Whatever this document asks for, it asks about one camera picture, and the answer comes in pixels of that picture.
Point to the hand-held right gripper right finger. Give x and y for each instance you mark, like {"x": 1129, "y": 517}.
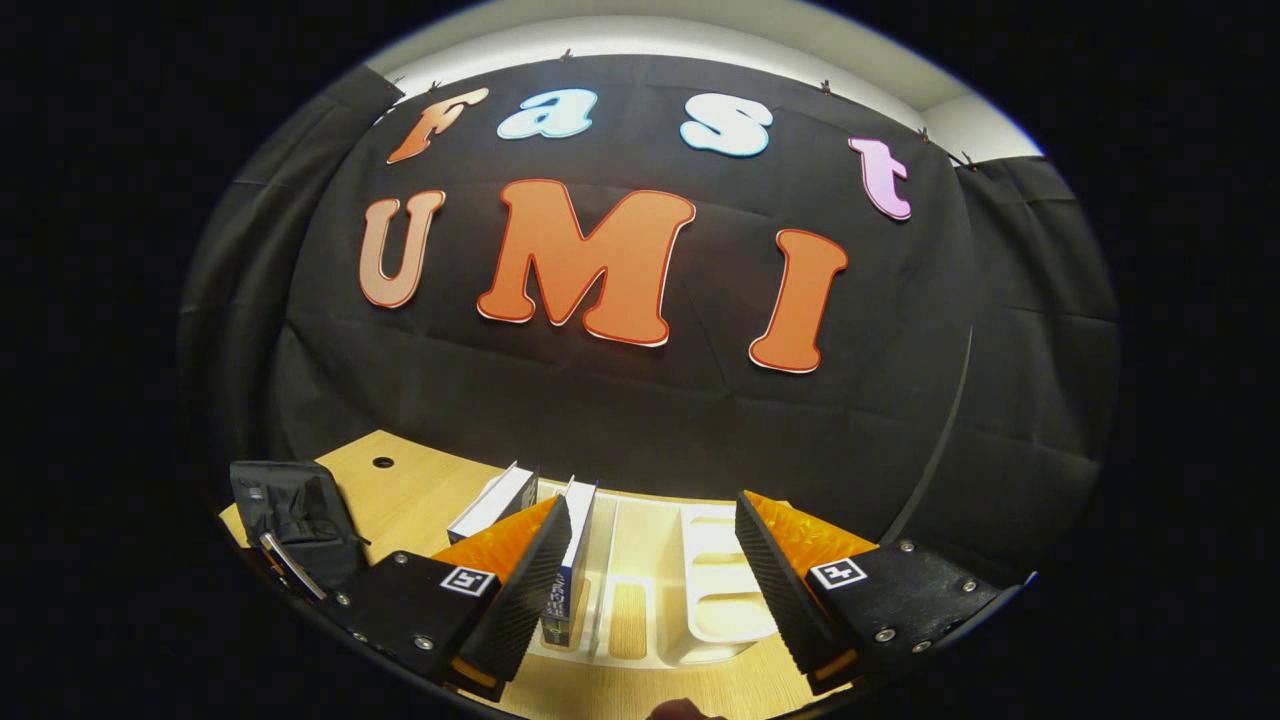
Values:
{"x": 785, "y": 600}

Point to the white bookshelf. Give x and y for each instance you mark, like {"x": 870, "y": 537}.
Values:
{"x": 720, "y": 590}

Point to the black schoolbag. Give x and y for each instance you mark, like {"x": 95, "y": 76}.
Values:
{"x": 295, "y": 510}

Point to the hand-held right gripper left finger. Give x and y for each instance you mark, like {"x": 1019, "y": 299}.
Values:
{"x": 520, "y": 600}

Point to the blue cover book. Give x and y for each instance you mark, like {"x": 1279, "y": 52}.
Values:
{"x": 575, "y": 560}

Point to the white spine book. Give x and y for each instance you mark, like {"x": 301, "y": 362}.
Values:
{"x": 495, "y": 505}

